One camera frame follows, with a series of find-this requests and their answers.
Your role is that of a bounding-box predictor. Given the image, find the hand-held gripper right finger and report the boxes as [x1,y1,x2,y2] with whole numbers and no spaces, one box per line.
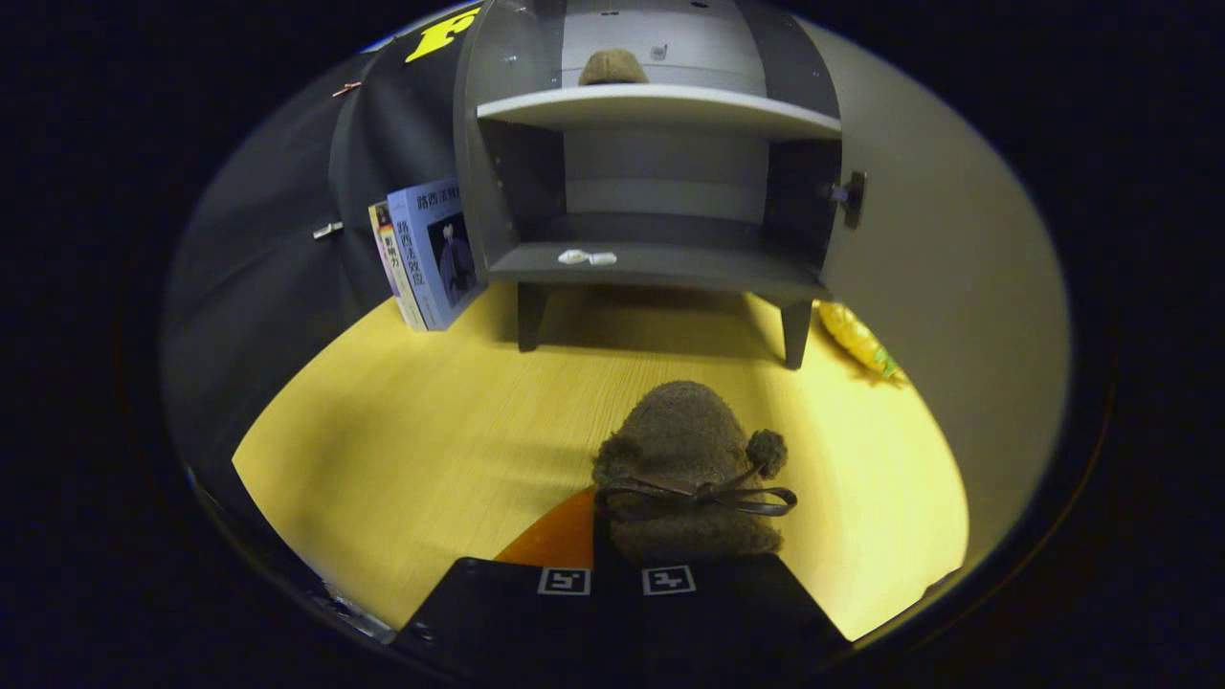
[617,553,853,671]

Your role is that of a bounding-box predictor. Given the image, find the white striped book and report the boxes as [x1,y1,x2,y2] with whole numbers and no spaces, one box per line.
[367,200,429,333]

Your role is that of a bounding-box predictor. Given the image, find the blue book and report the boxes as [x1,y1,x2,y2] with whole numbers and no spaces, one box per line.
[387,178,490,332]

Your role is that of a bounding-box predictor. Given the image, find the brown fuzzy shoe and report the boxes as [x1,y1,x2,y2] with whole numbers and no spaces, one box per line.
[577,49,651,87]
[590,380,798,566]

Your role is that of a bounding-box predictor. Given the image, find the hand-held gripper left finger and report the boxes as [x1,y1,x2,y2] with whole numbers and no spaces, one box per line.
[392,486,618,676]

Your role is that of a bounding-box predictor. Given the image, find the black backdrop cloth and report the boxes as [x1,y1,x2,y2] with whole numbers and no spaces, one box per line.
[163,5,479,499]

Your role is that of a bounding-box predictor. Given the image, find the beige shoe cabinet door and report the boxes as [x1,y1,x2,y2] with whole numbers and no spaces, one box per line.
[794,19,1071,566]

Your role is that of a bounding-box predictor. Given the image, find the metal door hinge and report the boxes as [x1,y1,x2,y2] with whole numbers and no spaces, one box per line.
[829,170,868,231]

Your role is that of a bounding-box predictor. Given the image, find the yellow plush toy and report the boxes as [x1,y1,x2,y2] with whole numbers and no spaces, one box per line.
[816,300,906,384]

